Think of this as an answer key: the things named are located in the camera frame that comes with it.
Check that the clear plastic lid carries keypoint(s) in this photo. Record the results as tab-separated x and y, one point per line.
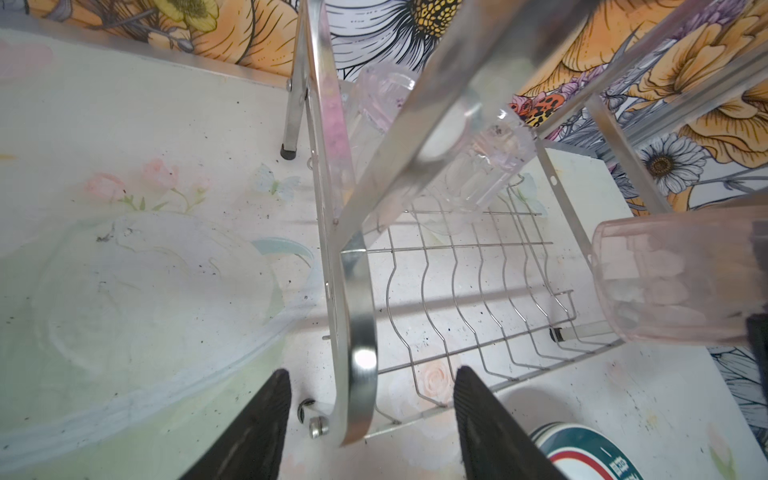
111	320

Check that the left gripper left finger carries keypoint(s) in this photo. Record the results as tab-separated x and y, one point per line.
251	447

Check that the clear drinking glass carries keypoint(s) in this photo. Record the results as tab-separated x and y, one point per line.
484	167
377	96

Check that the green rimmed plate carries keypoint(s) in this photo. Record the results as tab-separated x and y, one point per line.
581	452

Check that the pink drinking glass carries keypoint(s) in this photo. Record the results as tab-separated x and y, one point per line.
694	277

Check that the chrome two-tier dish rack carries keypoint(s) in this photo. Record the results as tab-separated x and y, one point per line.
400	296

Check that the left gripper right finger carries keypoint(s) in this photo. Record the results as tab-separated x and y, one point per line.
493	445

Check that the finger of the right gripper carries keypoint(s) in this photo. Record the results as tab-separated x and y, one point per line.
757	323

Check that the clear drinking glass left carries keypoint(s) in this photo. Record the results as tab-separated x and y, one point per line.
377	96

